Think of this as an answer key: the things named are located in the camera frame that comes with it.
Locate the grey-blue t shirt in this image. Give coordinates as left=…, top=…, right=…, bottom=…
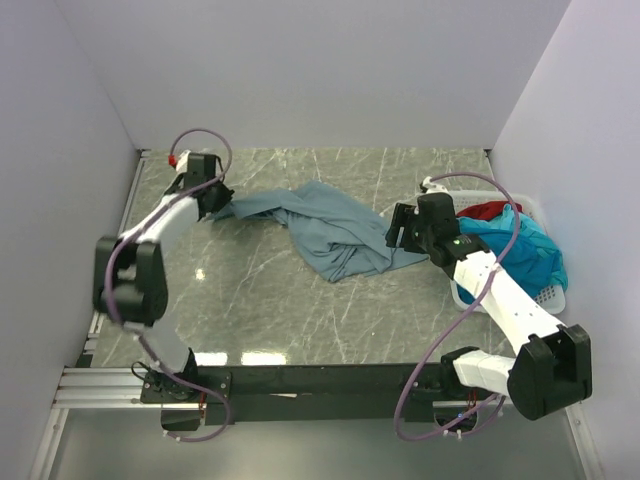
left=212, top=181, right=428, bottom=283

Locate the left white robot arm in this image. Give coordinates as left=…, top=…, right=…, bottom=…
left=92, top=151, right=234, bottom=402

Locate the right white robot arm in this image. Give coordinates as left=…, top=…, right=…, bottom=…
left=386, top=193, right=593, bottom=420

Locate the red t shirt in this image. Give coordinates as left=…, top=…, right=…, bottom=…
left=456, top=201, right=508, bottom=221

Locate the teal t shirt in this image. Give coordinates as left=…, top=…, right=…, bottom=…
left=458, top=203, right=569, bottom=298

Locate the white laundry basket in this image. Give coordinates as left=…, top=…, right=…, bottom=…
left=449, top=190, right=566, bottom=315

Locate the black base beam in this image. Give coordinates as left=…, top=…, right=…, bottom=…
left=140, top=363, right=491, bottom=431

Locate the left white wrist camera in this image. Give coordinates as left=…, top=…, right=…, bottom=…
left=168, top=150, right=191, bottom=174

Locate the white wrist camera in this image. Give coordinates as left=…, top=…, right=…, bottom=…
left=419, top=176, right=449, bottom=194
left=168, top=150, right=191, bottom=174

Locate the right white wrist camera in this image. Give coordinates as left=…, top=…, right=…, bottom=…
left=419, top=176, right=449, bottom=194

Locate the aluminium frame rail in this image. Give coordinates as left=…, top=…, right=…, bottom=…
left=52, top=309, right=166, bottom=411

